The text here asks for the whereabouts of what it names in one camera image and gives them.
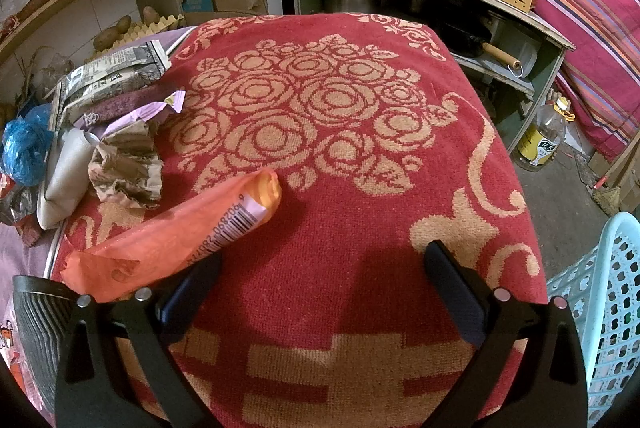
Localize lilac plastic wrapper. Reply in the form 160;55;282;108
75;90;187;141

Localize dark plastic wrapper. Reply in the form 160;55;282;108
0;178;41;226

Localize white pouch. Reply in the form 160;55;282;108
37;128;101;231

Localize purple cloth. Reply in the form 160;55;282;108
0;25;198;409

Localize stacked cardboard sheets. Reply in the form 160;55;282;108
590;128;640;189

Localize straw broom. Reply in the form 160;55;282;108
590;173;626;215

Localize cartoon print packet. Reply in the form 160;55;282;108
0;308;31;404

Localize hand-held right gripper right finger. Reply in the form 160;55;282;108
422;240;588;428

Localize orange plastic wrapper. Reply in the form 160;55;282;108
61;168;283;304

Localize brown paper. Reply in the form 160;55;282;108
88;120;165;210

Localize yellow egg tray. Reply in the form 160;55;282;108
90;13;186;59

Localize light blue plastic basket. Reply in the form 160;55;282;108
546;211;640;428

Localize black pan with wooden handle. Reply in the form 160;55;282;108
440;20;526;79

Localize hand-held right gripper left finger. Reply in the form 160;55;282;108
54;253;223;428

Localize red floral towel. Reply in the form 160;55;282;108
47;12;548;428

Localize black and white patterned packet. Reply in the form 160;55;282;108
52;42;172;129

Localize blue plastic bag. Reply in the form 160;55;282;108
2;104;56;186

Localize small yellow label oil bottle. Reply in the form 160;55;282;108
516;95;572;173

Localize pink striped cloth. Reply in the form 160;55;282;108
487;0;640;161

